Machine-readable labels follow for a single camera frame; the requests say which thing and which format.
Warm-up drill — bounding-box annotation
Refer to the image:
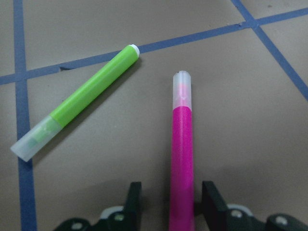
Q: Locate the green pen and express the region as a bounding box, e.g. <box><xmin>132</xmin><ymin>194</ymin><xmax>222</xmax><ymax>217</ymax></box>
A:
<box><xmin>11</xmin><ymin>44</ymin><xmax>140</xmax><ymax>162</ymax></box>

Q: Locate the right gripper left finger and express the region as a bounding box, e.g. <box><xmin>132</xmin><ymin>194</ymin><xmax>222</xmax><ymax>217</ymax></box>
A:
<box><xmin>55</xmin><ymin>182</ymin><xmax>142</xmax><ymax>231</ymax></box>

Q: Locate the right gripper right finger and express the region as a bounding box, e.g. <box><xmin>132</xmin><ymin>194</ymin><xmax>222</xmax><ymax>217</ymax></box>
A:
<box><xmin>201</xmin><ymin>181</ymin><xmax>308</xmax><ymax>231</ymax></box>

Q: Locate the pink pen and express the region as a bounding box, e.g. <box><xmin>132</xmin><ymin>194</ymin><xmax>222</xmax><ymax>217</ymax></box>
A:
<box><xmin>168</xmin><ymin>71</ymin><xmax>194</xmax><ymax>231</ymax></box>

